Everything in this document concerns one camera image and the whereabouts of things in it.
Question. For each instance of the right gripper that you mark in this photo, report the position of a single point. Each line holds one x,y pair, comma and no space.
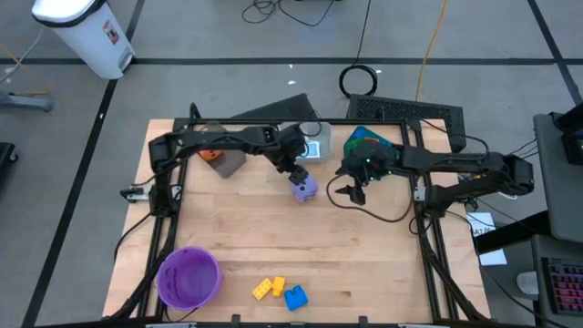
369,159

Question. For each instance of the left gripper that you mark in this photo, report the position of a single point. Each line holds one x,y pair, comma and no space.
287,148

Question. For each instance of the purple foam die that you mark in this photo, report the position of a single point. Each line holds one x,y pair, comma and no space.
306,191

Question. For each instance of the blue toy brick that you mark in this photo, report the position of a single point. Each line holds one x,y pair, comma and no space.
360,133

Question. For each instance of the smoky grey translucent bin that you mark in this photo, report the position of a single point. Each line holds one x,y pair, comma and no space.
230,164

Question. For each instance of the orange foam die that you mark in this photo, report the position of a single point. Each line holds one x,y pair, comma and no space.
211,155

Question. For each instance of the long yellow toy brick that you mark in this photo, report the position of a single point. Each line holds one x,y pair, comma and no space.
262,289

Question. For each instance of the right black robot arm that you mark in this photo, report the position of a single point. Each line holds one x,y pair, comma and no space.
455,164

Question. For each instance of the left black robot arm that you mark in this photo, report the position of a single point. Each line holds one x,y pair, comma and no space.
205,139

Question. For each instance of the grey-backed playing card deck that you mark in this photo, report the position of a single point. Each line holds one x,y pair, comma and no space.
314,149

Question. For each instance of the translucent white plastic bin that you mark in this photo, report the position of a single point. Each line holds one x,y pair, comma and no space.
325,143

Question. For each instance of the teal plastic bin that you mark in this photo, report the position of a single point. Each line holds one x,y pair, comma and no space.
382,139

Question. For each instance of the black flat panel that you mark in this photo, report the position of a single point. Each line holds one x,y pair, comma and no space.
287,109

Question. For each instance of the black perforated panel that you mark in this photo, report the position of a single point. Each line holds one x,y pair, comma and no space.
410,109

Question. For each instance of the yellow large-stud toy brick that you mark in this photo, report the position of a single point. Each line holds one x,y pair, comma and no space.
278,286

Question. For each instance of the large blue arch brick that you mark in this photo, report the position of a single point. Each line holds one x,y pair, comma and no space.
296,300

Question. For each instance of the purple plastic bucket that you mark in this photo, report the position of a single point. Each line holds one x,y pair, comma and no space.
189,282

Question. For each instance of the white paper sheet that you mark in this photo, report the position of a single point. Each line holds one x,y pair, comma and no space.
494,257

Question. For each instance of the white computer mouse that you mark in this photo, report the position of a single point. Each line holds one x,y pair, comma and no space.
527,283

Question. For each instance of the grey side desk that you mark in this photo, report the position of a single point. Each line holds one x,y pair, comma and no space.
555,191

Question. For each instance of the grey keyboard desk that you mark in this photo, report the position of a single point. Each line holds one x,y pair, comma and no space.
546,319

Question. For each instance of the backlit computer keyboard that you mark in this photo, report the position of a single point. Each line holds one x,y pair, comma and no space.
565,284

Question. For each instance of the white pedal trash bin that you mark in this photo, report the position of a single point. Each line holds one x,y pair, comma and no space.
91,41

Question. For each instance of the grey metal stand base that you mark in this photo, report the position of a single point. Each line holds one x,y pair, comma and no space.
27,102

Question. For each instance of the black equipment base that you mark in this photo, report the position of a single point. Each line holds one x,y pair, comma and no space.
7,152

